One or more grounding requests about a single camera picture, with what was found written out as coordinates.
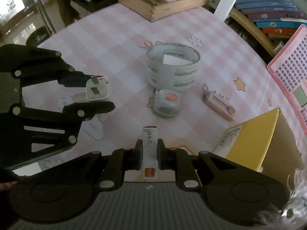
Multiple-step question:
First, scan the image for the white wall charger plug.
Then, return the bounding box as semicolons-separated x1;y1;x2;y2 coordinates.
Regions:
86;76;109;101

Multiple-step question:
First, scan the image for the white staples box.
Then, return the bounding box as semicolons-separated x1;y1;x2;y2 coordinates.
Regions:
142;126;158;181

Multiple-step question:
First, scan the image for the clear packing tape roll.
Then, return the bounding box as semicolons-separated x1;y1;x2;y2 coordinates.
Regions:
146;43;201;92

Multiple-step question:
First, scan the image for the pink utility knife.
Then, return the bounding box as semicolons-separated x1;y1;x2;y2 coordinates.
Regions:
203;91;236;122

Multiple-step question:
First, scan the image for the yellow cardboard box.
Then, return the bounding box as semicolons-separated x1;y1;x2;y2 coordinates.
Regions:
213;108;305;185

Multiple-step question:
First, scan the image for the pink checkered tablecloth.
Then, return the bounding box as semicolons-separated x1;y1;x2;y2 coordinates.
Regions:
11;3;307;182

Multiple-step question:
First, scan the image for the pink learning tablet board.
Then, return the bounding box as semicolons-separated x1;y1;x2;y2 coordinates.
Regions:
267;24;307;133

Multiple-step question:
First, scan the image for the row of blue books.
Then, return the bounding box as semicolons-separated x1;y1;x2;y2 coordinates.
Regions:
235;0;306;39

